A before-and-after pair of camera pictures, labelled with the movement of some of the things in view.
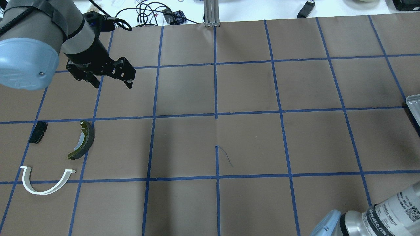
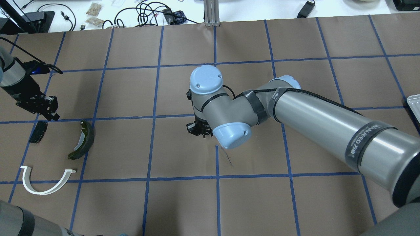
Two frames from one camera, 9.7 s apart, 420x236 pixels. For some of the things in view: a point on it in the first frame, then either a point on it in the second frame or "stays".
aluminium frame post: x=211 y=13 stays
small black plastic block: x=38 y=132 stays
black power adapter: x=306 y=9 stays
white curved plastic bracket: x=26 y=176 stays
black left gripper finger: x=129 y=85 to x=55 y=117
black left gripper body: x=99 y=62 to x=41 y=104
